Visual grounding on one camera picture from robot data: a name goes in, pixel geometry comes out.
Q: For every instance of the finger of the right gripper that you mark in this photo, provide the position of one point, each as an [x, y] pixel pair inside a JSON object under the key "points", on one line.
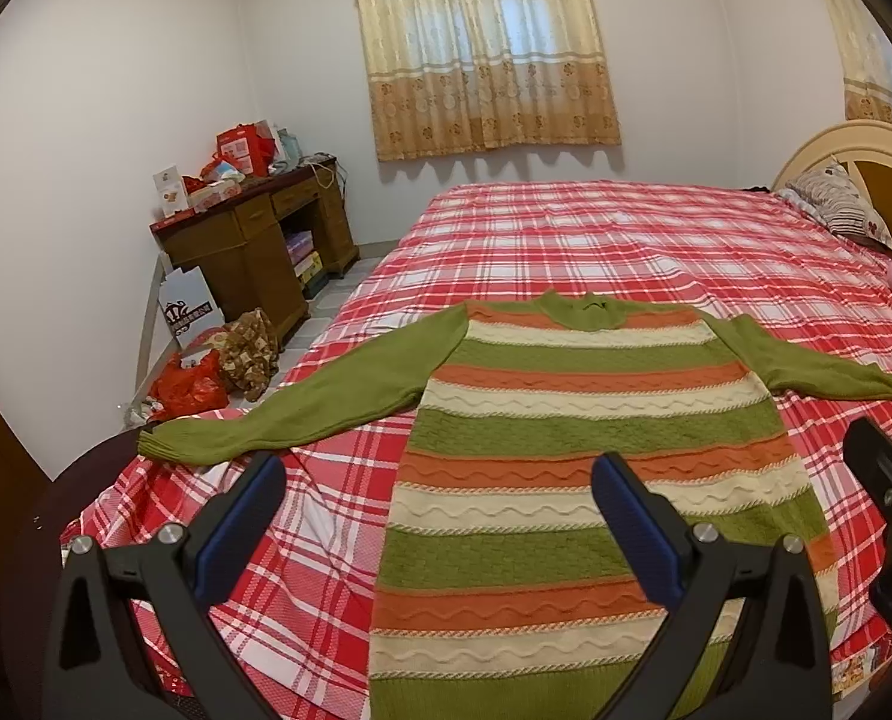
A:
{"points": [[884, 494]]}

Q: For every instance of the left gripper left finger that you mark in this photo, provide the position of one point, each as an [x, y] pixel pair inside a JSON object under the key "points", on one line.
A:
{"points": [[96, 663]]}

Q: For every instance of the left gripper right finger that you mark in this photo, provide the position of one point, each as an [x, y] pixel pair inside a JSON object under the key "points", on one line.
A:
{"points": [[778, 662]]}

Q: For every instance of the green orange striped knit sweater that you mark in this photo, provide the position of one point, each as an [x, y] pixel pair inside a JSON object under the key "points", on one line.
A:
{"points": [[500, 591]]}

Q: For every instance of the red plaid bed sheet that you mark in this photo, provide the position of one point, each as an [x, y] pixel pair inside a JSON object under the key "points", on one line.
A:
{"points": [[300, 619]]}

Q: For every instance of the red plastic bag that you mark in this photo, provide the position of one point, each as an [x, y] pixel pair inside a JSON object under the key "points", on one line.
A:
{"points": [[188, 387]]}

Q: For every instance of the striped pillow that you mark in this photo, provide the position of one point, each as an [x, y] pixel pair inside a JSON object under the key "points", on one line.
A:
{"points": [[830, 197]]}

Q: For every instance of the brown patterned cloth bundle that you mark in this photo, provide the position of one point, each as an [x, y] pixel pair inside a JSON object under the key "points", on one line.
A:
{"points": [[248, 349]]}

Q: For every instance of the cream wooden headboard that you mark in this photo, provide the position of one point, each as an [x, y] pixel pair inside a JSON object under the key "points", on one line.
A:
{"points": [[864, 148]]}

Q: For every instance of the white paper shopping bag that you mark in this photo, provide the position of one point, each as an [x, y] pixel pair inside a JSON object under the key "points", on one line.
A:
{"points": [[188, 306]]}

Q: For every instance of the dark wooden desk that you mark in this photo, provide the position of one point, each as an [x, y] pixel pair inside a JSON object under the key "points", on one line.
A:
{"points": [[240, 247]]}

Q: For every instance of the white greeting card box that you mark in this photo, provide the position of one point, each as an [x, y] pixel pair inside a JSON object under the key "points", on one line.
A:
{"points": [[170, 186]]}

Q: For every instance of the red gift box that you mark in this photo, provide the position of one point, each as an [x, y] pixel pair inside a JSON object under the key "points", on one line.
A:
{"points": [[249, 147]]}

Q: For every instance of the beige floral window curtain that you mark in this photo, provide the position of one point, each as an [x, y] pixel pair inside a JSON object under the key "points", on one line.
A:
{"points": [[453, 77]]}

